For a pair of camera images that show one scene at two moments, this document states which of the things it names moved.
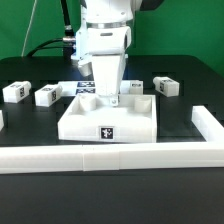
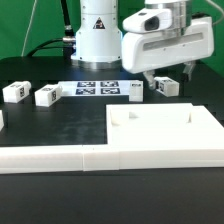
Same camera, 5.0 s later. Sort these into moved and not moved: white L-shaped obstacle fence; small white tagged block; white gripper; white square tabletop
Moved: white square tabletop; white gripper
Not moved: small white tagged block; white L-shaped obstacle fence
